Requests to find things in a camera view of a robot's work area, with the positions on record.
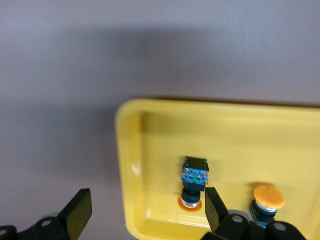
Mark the yellow plastic tray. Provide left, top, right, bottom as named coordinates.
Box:
left=114, top=98, right=320, bottom=240

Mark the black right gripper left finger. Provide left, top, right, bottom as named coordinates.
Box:
left=32, top=188, right=93, bottom=240

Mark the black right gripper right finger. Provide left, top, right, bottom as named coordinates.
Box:
left=203, top=186, right=266, bottom=240

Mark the yellow push button switch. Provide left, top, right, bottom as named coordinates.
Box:
left=248, top=184, right=287, bottom=230
left=177, top=156, right=210, bottom=212

